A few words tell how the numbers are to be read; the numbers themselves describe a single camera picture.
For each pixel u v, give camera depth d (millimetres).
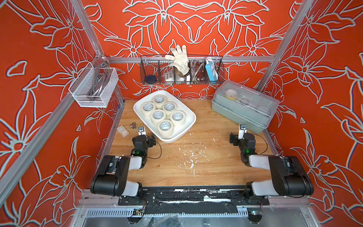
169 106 1105
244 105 899
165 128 1005
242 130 778
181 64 899
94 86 759
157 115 1068
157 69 1011
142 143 685
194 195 743
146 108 1109
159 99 1154
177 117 1068
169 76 941
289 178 438
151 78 978
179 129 1003
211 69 861
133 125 1016
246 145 703
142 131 795
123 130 1000
